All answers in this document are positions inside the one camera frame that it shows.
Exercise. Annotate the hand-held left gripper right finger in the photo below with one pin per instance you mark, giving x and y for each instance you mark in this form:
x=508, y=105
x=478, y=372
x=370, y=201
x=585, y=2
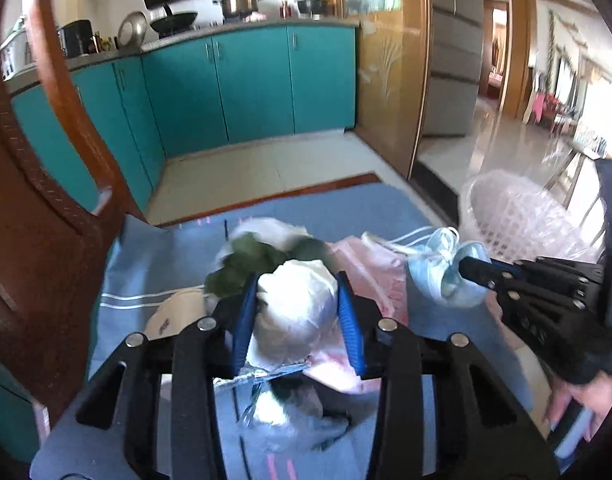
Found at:
x=348, y=322

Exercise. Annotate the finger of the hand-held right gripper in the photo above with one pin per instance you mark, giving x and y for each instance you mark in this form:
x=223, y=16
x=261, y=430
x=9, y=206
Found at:
x=541, y=327
x=486, y=267

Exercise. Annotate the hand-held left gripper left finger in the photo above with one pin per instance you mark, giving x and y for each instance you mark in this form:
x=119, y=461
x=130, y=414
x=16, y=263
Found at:
x=243, y=327

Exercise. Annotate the blue face mask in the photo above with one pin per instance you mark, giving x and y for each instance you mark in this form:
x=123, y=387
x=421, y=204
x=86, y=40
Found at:
x=443, y=272

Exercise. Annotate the white plastic bag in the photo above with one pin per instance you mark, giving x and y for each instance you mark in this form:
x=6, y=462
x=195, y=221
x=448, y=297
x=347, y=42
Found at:
x=296, y=310

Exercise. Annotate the white plastic lattice basket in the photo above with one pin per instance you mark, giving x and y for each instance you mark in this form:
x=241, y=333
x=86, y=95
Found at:
x=516, y=215

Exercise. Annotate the green vegetable leaves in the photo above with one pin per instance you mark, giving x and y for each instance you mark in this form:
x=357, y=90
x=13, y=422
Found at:
x=251, y=260

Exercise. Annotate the person's right hand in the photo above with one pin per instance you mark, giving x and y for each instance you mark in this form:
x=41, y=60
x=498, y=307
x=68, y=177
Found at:
x=573, y=410

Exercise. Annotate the silver foil wrapper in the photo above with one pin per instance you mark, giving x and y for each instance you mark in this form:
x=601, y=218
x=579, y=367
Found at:
x=258, y=377

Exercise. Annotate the pink plastic bag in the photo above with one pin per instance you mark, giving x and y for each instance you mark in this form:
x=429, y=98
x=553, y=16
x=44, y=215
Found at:
x=381, y=280

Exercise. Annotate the white paper cup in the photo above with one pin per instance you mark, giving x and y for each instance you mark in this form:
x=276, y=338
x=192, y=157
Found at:
x=173, y=312

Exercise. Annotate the clear plastic bag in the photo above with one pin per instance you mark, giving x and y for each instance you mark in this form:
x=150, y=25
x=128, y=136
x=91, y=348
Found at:
x=291, y=422

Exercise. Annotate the blue striped tablecloth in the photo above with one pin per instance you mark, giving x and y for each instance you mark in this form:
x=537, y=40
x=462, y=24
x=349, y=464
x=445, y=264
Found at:
x=306, y=210

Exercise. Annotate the pink cloth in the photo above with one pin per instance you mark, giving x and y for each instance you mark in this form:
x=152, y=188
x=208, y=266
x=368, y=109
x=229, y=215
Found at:
x=537, y=105

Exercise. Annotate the grey refrigerator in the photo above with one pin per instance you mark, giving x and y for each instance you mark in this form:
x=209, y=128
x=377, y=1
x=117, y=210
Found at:
x=453, y=45

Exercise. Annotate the wooden glass-door cabinet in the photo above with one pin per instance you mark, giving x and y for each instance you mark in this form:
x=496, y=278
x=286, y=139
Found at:
x=381, y=60

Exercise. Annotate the teal kitchen cabinets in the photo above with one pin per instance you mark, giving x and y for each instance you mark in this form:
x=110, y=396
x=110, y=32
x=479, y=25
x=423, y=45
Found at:
x=251, y=85

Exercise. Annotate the black wok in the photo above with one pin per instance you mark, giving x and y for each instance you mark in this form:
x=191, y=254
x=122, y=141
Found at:
x=173, y=21

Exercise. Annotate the black cooking pot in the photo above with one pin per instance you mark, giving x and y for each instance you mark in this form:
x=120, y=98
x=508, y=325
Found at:
x=311, y=6

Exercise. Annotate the red jar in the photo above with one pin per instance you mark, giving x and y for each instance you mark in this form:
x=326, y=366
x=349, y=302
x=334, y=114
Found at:
x=285, y=10

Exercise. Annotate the round steel lid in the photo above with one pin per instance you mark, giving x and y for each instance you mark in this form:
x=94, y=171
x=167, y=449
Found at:
x=132, y=27

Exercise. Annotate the black countertop appliance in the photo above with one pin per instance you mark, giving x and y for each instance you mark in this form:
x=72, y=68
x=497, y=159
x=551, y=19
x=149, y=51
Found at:
x=76, y=37

